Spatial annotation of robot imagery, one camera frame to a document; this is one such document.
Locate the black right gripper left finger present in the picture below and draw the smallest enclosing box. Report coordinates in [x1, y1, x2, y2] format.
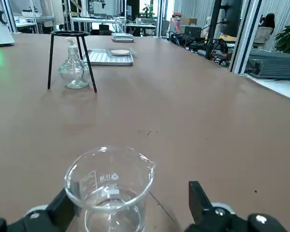
[0, 187, 82, 232]

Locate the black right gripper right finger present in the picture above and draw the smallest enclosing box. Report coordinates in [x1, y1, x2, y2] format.
[186, 180, 289, 232]

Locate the small glass beaker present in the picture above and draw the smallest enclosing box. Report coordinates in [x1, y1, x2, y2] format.
[64, 145, 157, 232]

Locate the glass alcohol lamp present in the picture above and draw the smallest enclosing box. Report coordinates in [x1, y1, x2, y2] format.
[58, 37, 90, 89]

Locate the black metal tripod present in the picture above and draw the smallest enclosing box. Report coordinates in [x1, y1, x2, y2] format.
[47, 30, 98, 93]

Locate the ribbed metal tray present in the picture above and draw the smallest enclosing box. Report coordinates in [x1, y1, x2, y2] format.
[83, 48, 134, 67]

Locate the black finned metal case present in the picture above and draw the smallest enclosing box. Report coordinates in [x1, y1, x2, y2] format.
[246, 49, 290, 80]

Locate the black monitor stand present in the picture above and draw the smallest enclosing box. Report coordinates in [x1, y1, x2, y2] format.
[205, 0, 223, 58]

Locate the office chair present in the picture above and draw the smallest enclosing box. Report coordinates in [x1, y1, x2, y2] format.
[252, 13, 276, 48]

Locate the silver digital scale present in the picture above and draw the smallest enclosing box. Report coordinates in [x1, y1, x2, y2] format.
[111, 32, 135, 43]

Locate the green potted plant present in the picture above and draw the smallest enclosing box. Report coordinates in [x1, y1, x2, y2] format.
[274, 23, 290, 56]

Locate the black computer monitor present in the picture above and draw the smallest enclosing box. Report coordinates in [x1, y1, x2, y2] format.
[222, 0, 245, 37]

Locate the black cable bundle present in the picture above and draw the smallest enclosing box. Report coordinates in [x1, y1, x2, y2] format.
[169, 30, 232, 68]

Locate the aluminium frame post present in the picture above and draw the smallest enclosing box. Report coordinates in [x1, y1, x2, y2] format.
[229, 0, 264, 74]

